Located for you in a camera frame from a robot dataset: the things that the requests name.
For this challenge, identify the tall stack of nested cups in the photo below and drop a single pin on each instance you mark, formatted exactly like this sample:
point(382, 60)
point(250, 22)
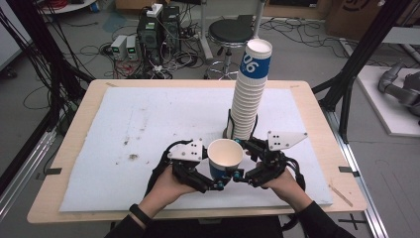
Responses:
point(247, 105)

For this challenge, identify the grey power supply unit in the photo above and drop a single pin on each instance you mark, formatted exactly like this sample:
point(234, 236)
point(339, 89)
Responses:
point(132, 48)
point(118, 46)

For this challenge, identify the person's right hand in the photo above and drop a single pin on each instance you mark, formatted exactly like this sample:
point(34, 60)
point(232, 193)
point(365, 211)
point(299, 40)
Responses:
point(292, 191)

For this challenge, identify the person's left hand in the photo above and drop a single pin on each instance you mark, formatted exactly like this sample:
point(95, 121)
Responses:
point(165, 193)

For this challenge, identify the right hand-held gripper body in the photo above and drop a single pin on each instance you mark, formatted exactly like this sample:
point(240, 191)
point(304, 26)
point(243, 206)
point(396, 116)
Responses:
point(270, 165)

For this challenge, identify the aluminium rail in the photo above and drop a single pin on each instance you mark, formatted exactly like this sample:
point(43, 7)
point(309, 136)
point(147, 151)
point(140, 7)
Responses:
point(23, 175)
point(369, 205)

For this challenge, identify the white platform board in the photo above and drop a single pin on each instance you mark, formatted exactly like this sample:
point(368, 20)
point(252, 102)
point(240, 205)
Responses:
point(389, 115)

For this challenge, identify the blue-banded white paper cup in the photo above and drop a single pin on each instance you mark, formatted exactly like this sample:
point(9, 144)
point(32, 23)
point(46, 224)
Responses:
point(224, 155)

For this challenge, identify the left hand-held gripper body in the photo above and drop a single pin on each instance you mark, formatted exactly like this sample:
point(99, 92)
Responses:
point(186, 152)

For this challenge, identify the black wristband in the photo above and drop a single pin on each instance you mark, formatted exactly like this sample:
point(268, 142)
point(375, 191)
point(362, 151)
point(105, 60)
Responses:
point(140, 214)

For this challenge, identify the white power strip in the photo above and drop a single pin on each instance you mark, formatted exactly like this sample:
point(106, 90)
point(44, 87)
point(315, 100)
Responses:
point(154, 10)

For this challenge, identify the white foam mat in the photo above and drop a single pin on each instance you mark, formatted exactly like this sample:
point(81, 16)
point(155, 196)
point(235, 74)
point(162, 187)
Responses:
point(132, 185)

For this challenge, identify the black computer tower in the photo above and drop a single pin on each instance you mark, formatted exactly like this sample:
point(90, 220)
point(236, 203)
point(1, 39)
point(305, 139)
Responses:
point(149, 36)
point(171, 26)

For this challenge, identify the long tan tape strip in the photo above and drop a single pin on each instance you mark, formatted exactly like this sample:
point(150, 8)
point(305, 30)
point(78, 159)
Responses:
point(341, 195)

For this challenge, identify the cardboard box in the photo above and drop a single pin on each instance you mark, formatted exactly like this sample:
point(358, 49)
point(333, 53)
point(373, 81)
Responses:
point(356, 16)

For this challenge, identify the white round table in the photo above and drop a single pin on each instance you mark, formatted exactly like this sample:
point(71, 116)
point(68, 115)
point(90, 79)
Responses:
point(72, 6)

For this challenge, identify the grey metal stand post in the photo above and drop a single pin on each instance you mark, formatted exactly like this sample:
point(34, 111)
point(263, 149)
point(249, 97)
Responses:
point(205, 33)

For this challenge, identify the black tape piece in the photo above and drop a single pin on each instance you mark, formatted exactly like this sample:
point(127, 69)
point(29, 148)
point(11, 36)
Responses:
point(52, 171)
point(348, 170)

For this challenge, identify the black round stool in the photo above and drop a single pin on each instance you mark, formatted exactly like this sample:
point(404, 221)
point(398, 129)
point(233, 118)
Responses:
point(228, 31)

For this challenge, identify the person's dark clothing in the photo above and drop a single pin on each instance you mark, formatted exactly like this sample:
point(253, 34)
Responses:
point(211, 229)

